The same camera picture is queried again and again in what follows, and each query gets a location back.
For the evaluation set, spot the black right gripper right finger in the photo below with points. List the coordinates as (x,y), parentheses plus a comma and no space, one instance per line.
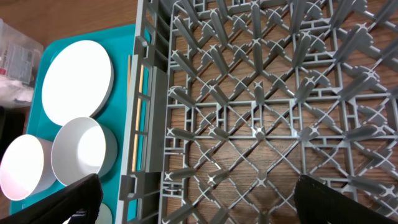
(317,203)

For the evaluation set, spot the grey dishwasher rack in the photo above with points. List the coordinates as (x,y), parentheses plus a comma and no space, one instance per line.
(241,98)

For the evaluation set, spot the grey bowl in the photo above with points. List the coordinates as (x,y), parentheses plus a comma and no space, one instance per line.
(83,147)

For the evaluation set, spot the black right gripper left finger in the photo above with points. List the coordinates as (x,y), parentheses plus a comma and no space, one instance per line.
(78,202)

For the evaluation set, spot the black plastic tray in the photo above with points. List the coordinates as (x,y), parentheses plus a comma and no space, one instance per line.
(12,126)

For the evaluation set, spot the teal serving tray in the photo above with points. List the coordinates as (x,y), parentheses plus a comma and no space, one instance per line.
(119,43)

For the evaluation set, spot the white cup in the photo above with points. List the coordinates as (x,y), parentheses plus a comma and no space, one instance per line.
(26,167)

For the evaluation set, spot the wooden chopstick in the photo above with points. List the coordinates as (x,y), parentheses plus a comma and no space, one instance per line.
(138,117)
(128,73)

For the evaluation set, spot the large white plate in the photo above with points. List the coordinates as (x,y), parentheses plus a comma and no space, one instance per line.
(78,82)

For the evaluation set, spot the white napkin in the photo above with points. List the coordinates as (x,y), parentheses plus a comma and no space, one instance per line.
(15,94)

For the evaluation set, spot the clear plastic waste bin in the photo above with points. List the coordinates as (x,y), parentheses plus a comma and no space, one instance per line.
(20,55)

